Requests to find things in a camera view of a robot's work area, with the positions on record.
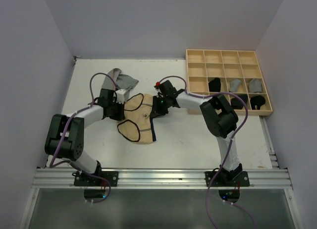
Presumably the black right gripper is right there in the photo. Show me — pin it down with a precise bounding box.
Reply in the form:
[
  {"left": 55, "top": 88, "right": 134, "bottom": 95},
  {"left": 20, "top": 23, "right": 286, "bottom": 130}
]
[{"left": 150, "top": 94, "right": 170, "bottom": 117}]

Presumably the beige underwear with navy trim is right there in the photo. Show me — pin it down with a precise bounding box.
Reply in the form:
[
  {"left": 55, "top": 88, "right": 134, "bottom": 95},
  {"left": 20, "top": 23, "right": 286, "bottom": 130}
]
[{"left": 117, "top": 93, "right": 156, "bottom": 144}]

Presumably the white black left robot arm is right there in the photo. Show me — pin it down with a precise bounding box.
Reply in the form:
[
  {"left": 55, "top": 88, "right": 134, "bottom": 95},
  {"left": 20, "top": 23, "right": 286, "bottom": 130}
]
[{"left": 45, "top": 89, "right": 128, "bottom": 186}]

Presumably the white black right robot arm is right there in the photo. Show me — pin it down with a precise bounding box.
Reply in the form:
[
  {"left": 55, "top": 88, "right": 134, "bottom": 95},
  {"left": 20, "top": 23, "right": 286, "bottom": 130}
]
[{"left": 151, "top": 89, "right": 243, "bottom": 186}]

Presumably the grey striped underwear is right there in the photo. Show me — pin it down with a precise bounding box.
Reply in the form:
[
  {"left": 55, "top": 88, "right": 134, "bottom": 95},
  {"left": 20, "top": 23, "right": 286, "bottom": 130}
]
[{"left": 102, "top": 68, "right": 139, "bottom": 95}]

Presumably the black rolled sock upper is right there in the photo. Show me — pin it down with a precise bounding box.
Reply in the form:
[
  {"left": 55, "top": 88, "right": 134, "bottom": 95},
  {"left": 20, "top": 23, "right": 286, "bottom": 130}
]
[{"left": 208, "top": 78, "right": 221, "bottom": 92}]

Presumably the black rolled sock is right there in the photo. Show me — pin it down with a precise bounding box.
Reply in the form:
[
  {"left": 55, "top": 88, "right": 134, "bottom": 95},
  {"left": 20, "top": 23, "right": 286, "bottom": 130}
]
[
  {"left": 208, "top": 78, "right": 221, "bottom": 92},
  {"left": 250, "top": 95, "right": 265, "bottom": 110},
  {"left": 230, "top": 94, "right": 248, "bottom": 110}
]

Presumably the wooden compartment tray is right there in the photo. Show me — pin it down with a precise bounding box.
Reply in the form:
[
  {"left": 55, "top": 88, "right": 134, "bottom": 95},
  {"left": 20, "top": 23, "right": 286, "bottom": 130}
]
[{"left": 185, "top": 49, "right": 273, "bottom": 116}]

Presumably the black rolled sock lower middle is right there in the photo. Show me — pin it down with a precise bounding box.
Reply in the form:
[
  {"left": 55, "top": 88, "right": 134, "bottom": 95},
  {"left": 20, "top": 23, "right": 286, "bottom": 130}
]
[{"left": 230, "top": 94, "right": 248, "bottom": 110}]

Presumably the grey rolled sock middle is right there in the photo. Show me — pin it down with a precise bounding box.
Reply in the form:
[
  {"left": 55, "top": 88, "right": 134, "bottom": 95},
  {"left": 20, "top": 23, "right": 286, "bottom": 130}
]
[{"left": 229, "top": 79, "right": 241, "bottom": 93}]

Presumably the grey rolled sock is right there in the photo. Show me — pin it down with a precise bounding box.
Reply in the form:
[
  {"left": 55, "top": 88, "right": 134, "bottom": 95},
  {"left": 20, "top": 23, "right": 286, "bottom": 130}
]
[
  {"left": 249, "top": 78, "right": 262, "bottom": 93},
  {"left": 229, "top": 79, "right": 241, "bottom": 93}
]

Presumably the grey rolled sock right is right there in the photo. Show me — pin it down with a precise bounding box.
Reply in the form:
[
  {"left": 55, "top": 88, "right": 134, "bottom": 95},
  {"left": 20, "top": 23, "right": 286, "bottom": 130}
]
[{"left": 249, "top": 78, "right": 262, "bottom": 93}]

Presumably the black rolled sock lower right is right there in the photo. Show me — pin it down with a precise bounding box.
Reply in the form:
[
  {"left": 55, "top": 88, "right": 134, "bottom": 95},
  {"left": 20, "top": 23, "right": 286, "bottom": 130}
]
[{"left": 250, "top": 95, "right": 265, "bottom": 110}]

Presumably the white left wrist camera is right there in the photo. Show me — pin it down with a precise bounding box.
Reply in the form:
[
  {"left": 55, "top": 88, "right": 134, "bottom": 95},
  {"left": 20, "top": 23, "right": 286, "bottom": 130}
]
[{"left": 115, "top": 89, "right": 129, "bottom": 104}]

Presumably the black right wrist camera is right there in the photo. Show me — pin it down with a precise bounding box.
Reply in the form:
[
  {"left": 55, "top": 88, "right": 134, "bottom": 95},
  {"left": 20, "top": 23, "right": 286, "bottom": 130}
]
[{"left": 158, "top": 80, "right": 177, "bottom": 97}]

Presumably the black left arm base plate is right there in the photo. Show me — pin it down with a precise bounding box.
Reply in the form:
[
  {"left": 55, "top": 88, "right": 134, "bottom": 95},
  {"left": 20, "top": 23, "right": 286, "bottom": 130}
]
[{"left": 72, "top": 171, "right": 119, "bottom": 187}]

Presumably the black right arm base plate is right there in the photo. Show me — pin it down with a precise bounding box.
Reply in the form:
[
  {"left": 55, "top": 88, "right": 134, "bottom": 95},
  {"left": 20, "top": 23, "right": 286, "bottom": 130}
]
[{"left": 211, "top": 171, "right": 250, "bottom": 187}]

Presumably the aluminium frame rail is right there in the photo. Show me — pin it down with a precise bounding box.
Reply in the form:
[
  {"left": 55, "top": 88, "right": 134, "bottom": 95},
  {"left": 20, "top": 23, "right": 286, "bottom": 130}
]
[{"left": 32, "top": 168, "right": 292, "bottom": 189}]

